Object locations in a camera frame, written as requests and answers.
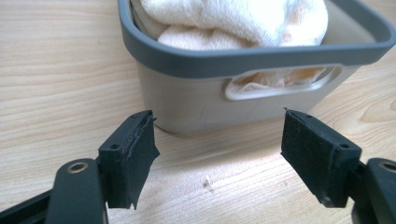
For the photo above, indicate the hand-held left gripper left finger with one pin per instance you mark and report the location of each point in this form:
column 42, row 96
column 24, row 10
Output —
column 127, row 161

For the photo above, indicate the white fluffy towel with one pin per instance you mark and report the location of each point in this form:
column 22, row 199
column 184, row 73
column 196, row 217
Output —
column 236, row 21

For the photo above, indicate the grey plastic basket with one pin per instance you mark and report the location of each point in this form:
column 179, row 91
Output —
column 193, row 102

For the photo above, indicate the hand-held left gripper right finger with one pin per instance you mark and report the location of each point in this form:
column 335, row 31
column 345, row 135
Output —
column 314, row 155

